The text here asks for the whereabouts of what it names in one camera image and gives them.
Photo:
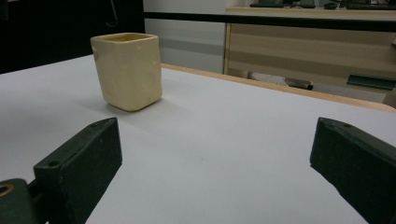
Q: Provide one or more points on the dark keyboards on desk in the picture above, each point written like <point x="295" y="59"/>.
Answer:
<point x="311" y="4"/>

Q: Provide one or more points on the black curtain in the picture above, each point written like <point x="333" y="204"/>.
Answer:
<point x="46" y="31"/>

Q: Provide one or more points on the light wooden desk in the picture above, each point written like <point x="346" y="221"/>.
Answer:
<point x="311" y="49"/>

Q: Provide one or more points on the black horizontal frame bar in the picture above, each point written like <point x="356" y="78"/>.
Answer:
<point x="264" y="21"/>

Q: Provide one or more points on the white table cover board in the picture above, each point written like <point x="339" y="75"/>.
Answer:
<point x="202" y="140"/>

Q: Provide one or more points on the white cabinet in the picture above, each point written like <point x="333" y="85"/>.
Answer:
<point x="186" y="46"/>

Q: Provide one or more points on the cream square cup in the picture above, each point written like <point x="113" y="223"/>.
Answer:
<point x="129" y="71"/>

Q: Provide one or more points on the wooden table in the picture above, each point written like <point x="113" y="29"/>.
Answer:
<point x="280" y="88"/>

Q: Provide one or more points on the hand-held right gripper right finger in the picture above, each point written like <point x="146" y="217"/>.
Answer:
<point x="358" y="168"/>

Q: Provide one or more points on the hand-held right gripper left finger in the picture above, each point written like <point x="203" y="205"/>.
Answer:
<point x="81" y="174"/>

